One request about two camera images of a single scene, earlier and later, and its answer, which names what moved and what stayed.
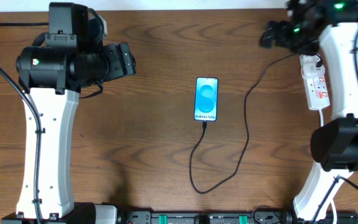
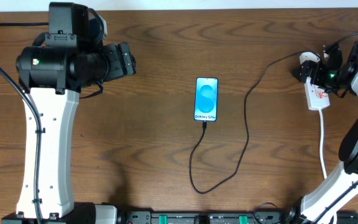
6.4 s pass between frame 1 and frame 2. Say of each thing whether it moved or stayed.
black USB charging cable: stayed
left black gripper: stayed
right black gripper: moved
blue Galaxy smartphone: stayed
